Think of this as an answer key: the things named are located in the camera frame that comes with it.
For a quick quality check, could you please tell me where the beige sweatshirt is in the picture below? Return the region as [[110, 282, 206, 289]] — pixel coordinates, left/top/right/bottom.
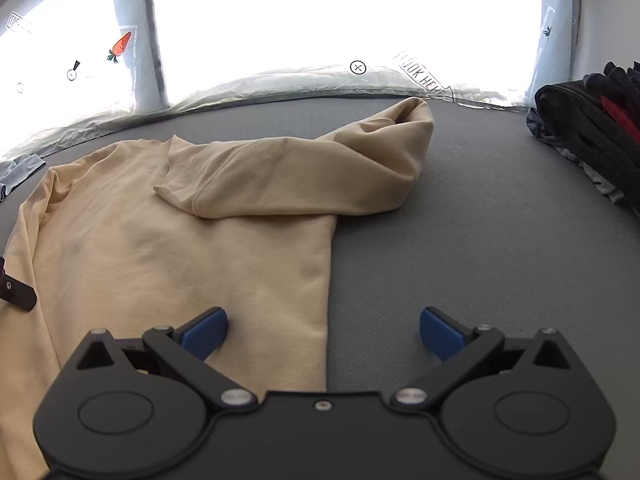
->
[[1, 98, 434, 479]]

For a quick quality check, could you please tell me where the black clothes pile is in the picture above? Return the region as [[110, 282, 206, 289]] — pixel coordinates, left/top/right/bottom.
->
[[534, 62, 639, 207]]

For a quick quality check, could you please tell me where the white printed backdrop sheet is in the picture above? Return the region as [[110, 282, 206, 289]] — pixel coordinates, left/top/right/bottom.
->
[[1, 0, 579, 159]]

